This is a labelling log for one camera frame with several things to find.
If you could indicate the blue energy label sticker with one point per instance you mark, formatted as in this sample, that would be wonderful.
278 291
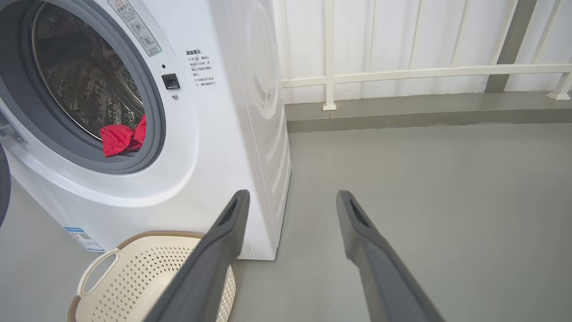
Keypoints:
84 239

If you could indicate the grey warning label sticker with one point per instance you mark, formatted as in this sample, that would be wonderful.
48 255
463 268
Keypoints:
136 27

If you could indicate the red and white garment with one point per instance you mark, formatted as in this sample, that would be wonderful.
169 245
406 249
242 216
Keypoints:
116 138

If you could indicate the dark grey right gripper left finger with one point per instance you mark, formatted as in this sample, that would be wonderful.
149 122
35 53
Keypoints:
210 268

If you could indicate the white front-load washing machine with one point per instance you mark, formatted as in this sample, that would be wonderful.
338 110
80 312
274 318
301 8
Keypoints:
201 156

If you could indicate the white metal railing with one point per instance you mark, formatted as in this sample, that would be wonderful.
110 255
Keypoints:
402 74

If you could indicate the cream perforated laundry basket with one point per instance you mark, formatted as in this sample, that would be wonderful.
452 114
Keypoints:
134 277

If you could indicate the metal washer door hinge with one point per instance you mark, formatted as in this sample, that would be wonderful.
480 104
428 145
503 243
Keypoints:
6 132

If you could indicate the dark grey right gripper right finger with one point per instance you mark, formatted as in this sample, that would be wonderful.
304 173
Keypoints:
380 273

